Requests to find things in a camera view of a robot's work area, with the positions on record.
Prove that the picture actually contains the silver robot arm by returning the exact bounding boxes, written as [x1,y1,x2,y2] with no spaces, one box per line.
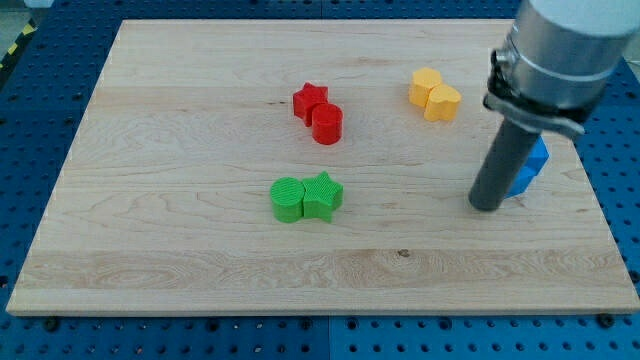
[484,0,639,139]

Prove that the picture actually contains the blue triangle block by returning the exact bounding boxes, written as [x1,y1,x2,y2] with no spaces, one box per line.
[505,166,537,198]

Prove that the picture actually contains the green star block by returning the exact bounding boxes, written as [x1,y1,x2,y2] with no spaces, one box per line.
[302,171,343,223]

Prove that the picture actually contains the green cylinder block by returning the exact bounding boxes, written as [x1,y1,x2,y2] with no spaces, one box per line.
[270,177,305,223]

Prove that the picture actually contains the red cylinder block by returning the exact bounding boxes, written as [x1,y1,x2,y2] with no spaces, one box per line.
[312,103,343,145]

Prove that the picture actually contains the red star block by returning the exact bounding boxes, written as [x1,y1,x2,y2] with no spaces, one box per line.
[292,82,329,127]

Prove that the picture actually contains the light wooden board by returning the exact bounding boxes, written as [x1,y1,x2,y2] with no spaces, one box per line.
[7,20,639,317]

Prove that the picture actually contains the yellow hexagon block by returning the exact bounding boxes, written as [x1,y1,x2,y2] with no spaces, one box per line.
[408,67,442,107]

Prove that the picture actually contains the yellow heart block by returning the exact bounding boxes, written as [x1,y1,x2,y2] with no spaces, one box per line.
[424,84,462,121]

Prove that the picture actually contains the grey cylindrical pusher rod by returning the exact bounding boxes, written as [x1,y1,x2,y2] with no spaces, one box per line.
[468,120,540,212]

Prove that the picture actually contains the blue cube block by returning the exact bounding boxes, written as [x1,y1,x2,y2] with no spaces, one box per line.
[525,136,549,176]

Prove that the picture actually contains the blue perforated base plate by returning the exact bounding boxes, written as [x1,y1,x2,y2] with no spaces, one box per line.
[1,0,639,359]

